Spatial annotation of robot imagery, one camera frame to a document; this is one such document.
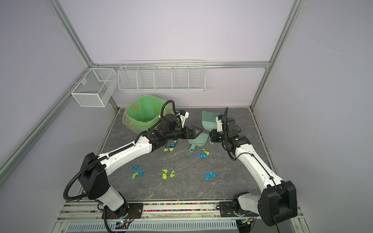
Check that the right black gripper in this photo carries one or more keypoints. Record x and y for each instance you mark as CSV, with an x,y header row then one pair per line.
x,y
213,136

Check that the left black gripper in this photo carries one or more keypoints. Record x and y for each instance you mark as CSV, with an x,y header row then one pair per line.
x,y
192,130

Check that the mint green dustpan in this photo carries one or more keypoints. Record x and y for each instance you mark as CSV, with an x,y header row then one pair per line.
x,y
200,141

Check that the mint green hand brush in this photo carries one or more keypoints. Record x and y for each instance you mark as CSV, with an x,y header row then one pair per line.
x,y
209,121

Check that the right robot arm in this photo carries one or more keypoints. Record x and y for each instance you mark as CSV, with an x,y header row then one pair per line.
x,y
278,199

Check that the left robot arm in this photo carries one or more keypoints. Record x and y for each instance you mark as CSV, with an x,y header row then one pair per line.
x,y
92,180

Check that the blue green scraps centre right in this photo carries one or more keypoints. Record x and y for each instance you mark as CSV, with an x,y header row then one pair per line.
x,y
205,154

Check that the blue green scraps near bin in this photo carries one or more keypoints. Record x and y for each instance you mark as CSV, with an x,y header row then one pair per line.
x,y
170,146

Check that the blue scraps front right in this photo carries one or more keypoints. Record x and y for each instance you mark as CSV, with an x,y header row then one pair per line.
x,y
209,176

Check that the green scraps front centre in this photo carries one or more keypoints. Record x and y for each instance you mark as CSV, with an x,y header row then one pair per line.
x,y
166,174

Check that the blue green scraps front left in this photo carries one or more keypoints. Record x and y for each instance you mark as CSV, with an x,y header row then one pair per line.
x,y
138,171

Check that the green trash bin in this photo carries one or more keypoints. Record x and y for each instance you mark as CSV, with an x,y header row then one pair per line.
x,y
144,112

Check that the yellow-green plastic bin liner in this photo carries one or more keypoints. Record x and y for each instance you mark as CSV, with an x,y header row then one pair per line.
x,y
131,119

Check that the small white mesh basket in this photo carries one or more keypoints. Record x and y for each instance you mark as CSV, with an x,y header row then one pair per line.
x,y
96,87

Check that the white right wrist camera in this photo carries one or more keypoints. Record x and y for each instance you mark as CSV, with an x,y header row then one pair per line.
x,y
219,122

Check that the long white wire basket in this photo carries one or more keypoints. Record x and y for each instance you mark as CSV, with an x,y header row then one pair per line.
x,y
162,75

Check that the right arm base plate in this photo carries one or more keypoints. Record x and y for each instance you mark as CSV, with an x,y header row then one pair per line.
x,y
227,209

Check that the white vented cable duct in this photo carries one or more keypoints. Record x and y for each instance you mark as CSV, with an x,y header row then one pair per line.
x,y
152,226

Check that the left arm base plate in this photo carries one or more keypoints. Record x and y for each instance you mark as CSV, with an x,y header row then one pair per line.
x,y
129,211

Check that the aluminium frame profiles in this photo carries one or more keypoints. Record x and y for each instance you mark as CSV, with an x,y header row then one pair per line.
x,y
34,135

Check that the aluminium front rail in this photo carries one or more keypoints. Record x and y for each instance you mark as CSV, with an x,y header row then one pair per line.
x,y
152,210

